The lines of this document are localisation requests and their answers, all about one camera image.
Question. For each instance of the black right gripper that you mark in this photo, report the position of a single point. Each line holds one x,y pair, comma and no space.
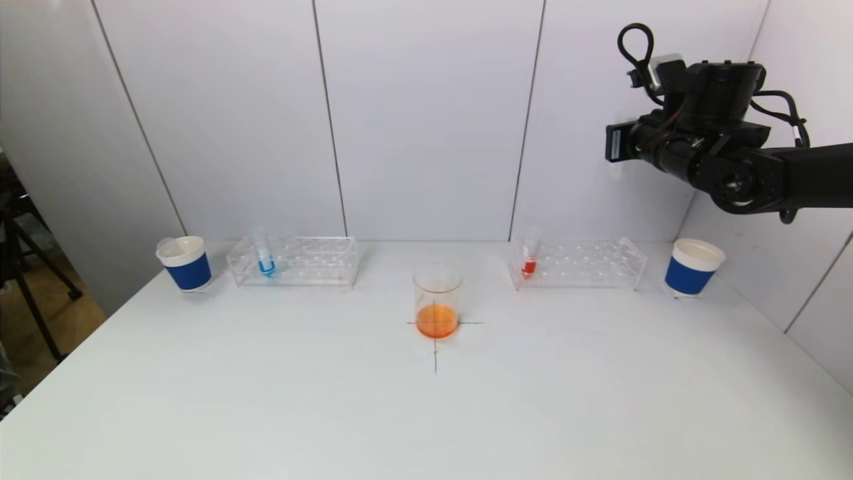
616,142

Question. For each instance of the test tube with orange liquid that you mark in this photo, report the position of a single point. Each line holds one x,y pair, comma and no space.
165,244

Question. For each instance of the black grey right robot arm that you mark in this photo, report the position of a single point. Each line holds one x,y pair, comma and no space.
746,170

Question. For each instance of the clear acrylic test tube rack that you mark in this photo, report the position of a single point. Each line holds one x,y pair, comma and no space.
300,263
580,263

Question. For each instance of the test tube with red liquid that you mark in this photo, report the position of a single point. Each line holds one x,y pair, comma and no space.
529,268

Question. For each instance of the clear glass beaker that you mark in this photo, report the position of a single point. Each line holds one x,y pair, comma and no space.
437,320

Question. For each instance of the test tube with blue liquid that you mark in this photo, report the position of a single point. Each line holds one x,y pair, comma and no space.
266,266

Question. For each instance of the blue white paper cup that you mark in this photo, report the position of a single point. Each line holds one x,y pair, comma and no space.
686,276
190,272

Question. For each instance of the black tripod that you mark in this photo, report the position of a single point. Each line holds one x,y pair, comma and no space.
26,293

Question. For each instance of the grey plastic bag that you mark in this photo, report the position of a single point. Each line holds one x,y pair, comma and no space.
5,393

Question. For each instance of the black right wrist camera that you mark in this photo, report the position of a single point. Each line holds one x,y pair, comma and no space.
666,73

